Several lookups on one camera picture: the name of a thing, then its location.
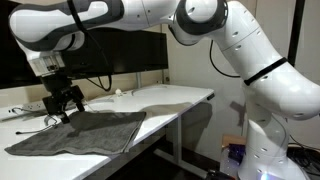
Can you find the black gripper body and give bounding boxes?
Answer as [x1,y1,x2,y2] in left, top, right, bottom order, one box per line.
[40,73,85,116]

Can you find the grey towel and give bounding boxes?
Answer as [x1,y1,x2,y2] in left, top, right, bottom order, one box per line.
[4,110,148,157]

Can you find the white power strip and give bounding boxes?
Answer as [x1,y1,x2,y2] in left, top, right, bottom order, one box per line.
[8,100,46,115]

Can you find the silver monitor stand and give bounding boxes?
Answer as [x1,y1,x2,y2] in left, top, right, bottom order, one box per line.
[131,71,168,98]

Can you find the black flat monitor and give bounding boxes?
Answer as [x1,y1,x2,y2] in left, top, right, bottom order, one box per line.
[0,0,169,90]

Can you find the white table leg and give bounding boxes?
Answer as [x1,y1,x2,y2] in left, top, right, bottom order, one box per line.
[153,114,208,179]

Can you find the cardboard box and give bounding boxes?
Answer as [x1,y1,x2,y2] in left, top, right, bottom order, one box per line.
[221,133,248,158]

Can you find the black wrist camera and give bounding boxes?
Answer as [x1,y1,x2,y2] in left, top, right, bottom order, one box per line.
[42,95,64,116]

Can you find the thin cable on table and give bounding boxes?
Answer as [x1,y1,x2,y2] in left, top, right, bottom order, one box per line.
[14,114,60,136]

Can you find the black vertical post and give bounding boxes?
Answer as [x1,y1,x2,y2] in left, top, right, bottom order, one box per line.
[287,0,306,68]

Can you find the black floor cables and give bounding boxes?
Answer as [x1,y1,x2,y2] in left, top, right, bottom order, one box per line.
[287,142,320,176]

